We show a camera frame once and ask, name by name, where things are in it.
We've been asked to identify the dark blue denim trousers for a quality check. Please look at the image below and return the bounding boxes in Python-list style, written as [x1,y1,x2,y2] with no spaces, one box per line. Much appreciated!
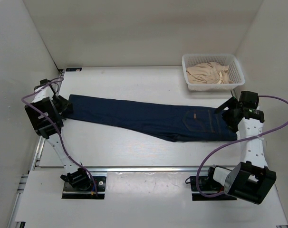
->
[62,95,237,142]

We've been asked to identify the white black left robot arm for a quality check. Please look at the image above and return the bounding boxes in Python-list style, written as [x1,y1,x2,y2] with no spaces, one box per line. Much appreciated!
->
[22,79,93,190]

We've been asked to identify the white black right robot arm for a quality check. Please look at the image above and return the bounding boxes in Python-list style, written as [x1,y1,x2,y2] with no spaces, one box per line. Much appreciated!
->
[205,91,277,204]

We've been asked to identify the white plastic perforated basket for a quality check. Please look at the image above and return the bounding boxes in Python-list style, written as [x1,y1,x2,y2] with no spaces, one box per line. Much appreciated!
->
[182,54,245,91]

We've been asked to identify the beige folded cloth in basket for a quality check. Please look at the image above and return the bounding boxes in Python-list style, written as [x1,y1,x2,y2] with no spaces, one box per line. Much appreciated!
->
[186,62,233,84]

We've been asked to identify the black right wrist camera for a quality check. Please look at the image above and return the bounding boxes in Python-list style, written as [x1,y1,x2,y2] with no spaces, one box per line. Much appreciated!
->
[239,91,259,109]

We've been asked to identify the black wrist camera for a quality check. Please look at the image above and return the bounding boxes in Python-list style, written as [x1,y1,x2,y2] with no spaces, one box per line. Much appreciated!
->
[239,91,259,109]
[38,79,57,90]

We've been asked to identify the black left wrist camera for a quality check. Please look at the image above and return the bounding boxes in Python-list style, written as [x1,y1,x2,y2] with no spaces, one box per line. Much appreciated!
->
[38,79,57,90]

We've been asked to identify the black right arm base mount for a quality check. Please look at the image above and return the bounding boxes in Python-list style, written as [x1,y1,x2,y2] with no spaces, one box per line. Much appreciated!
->
[185,176,237,201]

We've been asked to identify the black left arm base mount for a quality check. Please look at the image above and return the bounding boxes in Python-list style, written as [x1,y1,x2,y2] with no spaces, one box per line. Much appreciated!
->
[60,174,106,200]

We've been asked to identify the aluminium table edge rail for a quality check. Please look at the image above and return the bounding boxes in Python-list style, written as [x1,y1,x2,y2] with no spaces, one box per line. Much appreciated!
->
[33,165,215,177]

